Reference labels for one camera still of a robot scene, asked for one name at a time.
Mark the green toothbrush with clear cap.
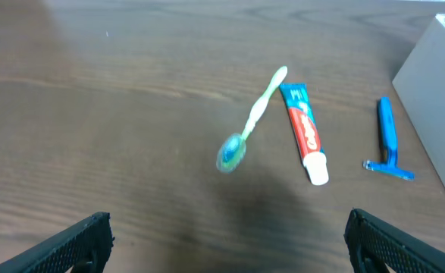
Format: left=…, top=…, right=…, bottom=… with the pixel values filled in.
left=216, top=66, right=288, bottom=173

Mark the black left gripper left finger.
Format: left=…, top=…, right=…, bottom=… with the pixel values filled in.
left=0, top=212, right=114, bottom=273

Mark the red green toothpaste tube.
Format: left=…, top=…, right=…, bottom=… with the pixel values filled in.
left=280, top=83, right=329, bottom=186

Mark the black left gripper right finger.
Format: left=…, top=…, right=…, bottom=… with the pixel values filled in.
left=344, top=209, right=445, bottom=273

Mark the blue disposable razor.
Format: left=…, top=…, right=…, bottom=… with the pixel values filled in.
left=363, top=97, right=415, bottom=180

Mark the white box with pink interior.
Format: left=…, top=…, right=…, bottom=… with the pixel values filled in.
left=392, top=14, right=445, bottom=187

